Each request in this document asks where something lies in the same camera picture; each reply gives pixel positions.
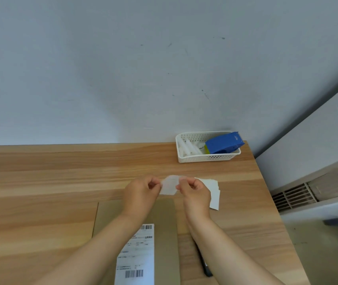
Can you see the stack of white label sheets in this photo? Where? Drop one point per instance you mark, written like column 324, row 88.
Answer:
column 212, row 192

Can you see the person's right hand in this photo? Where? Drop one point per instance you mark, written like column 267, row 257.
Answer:
column 195, row 196

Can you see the blue tape dispenser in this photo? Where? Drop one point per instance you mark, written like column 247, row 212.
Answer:
column 224, row 143

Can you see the brown cardboard box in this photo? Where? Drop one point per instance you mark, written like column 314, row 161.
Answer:
column 163, row 222

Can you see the person's left thumb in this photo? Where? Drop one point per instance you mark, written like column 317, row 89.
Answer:
column 156, row 186

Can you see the white shipping label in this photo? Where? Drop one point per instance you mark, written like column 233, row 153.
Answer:
column 137, row 258

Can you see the white label sticker sheet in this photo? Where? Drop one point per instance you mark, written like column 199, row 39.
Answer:
column 169, row 185

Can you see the black marker pen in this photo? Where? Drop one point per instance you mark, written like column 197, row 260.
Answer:
column 203, row 261

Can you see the person's left hand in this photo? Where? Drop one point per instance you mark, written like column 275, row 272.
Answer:
column 140, row 195

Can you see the person's right thumb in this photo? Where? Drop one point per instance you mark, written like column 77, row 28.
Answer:
column 181, row 188

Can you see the white air conditioner unit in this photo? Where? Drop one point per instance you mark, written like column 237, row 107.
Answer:
column 314, row 186

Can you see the person's right forearm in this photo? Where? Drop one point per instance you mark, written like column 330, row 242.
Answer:
column 231, row 252

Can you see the white plastic basket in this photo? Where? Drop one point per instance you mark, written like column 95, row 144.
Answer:
column 207, row 157

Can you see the white plastic rolls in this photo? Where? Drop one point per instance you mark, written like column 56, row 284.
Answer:
column 188, row 148

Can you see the person's left forearm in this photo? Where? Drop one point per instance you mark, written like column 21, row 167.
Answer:
column 88, row 252

